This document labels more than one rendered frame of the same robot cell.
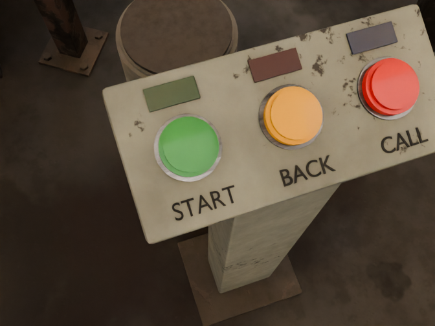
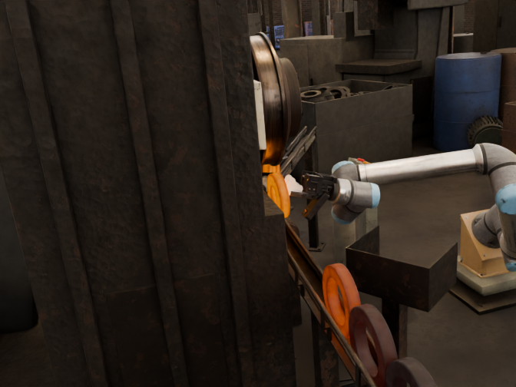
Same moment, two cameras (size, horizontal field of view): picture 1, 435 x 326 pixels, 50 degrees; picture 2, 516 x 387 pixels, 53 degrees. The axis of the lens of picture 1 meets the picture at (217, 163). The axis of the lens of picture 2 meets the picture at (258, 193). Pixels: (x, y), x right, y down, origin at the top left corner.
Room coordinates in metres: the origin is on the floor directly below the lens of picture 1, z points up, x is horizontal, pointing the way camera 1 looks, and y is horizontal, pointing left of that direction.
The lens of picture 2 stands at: (0.34, 2.70, 1.41)
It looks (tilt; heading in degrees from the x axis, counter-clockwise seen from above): 19 degrees down; 279
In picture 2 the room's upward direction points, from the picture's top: 5 degrees counter-clockwise
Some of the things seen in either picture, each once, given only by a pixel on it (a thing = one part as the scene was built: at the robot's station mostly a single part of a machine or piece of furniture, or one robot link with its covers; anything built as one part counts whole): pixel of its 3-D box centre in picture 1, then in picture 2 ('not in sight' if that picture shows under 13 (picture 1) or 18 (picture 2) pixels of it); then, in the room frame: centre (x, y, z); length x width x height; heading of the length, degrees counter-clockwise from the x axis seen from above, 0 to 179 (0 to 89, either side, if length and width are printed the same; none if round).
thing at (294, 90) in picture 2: not in sight; (283, 98); (0.50, 0.82, 1.11); 0.28 x 0.06 x 0.28; 111
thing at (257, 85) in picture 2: not in sight; (249, 110); (0.57, 1.21, 1.15); 0.26 x 0.02 x 0.18; 111
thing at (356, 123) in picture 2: not in sight; (336, 130); (0.29, -1.90, 0.39); 1.03 x 0.83 x 0.77; 36
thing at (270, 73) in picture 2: not in sight; (257, 101); (0.59, 0.85, 1.11); 0.47 x 0.06 x 0.47; 111
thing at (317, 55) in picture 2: not in sight; (325, 84); (0.38, -3.64, 0.55); 1.10 x 0.53 x 1.10; 131
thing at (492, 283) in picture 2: not in sight; (487, 269); (-0.41, 0.23, 0.10); 0.32 x 0.32 x 0.04; 23
